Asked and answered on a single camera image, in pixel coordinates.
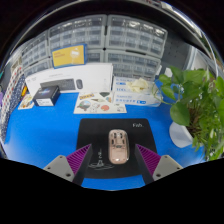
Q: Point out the yellow and blue box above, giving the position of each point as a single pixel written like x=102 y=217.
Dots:
x=68 y=56

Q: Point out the grey shelf unit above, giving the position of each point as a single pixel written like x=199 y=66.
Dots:
x=186 y=16

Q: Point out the grey large-drawer cabinet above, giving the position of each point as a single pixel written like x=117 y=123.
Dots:
x=96 y=56
x=36 y=68

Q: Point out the white plant pot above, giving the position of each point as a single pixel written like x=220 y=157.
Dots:
x=180 y=135

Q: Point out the red blue checkered cloth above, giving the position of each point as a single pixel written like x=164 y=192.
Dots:
x=11 y=96

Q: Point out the black mouse pad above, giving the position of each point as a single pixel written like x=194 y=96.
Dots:
x=96 y=133

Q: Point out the transparent pink computer mouse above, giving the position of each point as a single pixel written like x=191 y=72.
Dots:
x=118 y=146

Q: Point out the cartoon sticker sheet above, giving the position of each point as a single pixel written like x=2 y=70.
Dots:
x=98 y=103

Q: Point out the white keyboard package box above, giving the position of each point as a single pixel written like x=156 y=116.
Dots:
x=96 y=76

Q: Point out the disposable glove box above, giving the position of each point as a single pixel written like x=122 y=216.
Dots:
x=133 y=98

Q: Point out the small dark blue box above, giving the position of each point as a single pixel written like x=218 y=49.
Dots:
x=46 y=95

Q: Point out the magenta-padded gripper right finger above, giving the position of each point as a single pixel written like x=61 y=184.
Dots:
x=166 y=166

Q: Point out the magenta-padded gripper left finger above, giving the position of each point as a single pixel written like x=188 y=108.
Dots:
x=60 y=166

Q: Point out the green leafy plant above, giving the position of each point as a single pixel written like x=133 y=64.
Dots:
x=200 y=96

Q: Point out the beige woven basket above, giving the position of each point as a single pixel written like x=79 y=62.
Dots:
x=16 y=66

